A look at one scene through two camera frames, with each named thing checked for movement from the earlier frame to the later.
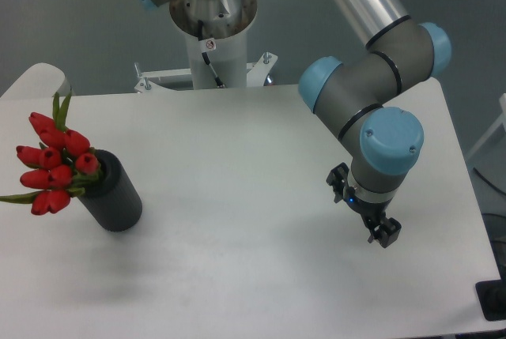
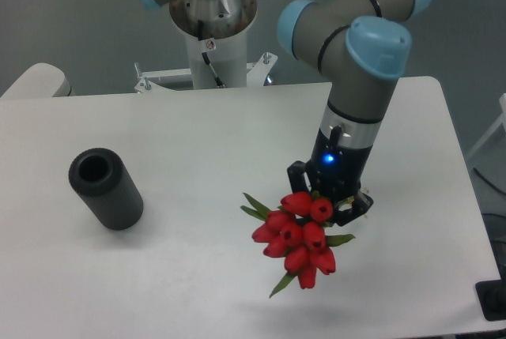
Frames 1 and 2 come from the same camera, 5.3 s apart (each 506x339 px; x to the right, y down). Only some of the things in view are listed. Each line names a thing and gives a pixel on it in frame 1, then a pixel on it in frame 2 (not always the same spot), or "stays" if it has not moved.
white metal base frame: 257,75 stays
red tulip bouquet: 62,166 -> 296,231
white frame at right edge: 502,103 stays
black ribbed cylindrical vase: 113,198 stays
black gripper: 388,230 -> 335,171
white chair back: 41,80 stays
